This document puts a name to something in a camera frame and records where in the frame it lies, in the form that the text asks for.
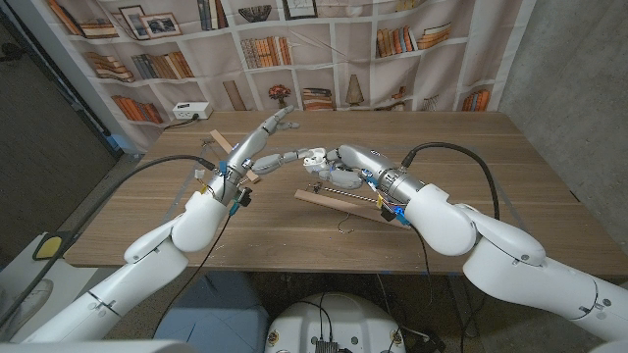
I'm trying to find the yellow and black pedal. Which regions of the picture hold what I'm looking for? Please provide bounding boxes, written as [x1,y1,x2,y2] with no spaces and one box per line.
[31,230,82,262]

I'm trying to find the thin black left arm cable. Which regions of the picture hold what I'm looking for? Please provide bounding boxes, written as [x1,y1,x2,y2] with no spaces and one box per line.
[154,213,235,340]

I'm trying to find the white AirPods case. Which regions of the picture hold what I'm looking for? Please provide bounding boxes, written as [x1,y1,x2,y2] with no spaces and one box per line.
[302,147,329,174]

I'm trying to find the wooden clip hanger, twisted rod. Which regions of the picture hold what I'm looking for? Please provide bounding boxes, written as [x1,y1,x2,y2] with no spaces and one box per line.
[293,181,412,235]

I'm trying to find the grey table leg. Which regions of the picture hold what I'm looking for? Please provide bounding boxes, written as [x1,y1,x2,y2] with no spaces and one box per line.
[448,274,480,338]

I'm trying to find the white floor platform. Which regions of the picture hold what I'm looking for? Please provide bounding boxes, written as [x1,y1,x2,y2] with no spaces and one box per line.
[0,239,99,344]

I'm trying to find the black power strip cable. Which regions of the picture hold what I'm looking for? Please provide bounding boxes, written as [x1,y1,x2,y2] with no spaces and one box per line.
[163,114,200,131]

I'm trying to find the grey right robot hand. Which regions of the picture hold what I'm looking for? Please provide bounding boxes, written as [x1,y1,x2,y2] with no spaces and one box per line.
[306,143,426,222]

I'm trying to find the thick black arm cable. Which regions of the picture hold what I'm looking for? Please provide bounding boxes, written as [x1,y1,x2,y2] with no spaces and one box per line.
[400,141,501,222]
[0,154,217,328]

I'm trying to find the white power strip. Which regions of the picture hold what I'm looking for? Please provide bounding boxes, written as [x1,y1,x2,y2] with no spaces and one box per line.
[172,101,214,122]

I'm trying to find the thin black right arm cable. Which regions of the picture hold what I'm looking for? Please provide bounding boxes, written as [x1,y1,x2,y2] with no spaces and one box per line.
[411,227,436,308]

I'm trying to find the wooden clip hanger, thin wire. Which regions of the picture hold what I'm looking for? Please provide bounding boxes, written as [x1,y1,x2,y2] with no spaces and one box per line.
[199,128,260,183]

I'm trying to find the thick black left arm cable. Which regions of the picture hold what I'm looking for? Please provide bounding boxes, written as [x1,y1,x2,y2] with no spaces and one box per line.
[0,154,217,328]

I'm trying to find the printed bookshelf backdrop cloth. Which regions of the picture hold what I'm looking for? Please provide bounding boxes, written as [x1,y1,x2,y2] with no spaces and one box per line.
[46,0,539,153]

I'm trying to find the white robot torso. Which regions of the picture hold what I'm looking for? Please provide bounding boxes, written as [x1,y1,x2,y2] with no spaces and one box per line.
[264,292,407,353]

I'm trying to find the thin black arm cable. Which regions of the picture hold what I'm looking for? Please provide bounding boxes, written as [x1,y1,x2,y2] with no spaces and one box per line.
[154,213,235,340]
[411,227,436,308]

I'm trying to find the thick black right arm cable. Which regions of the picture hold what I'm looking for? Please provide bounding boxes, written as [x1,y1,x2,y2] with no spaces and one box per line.
[400,141,501,222]

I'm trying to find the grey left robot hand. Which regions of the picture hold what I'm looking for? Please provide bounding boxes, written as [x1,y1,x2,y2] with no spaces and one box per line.
[203,105,315,211]

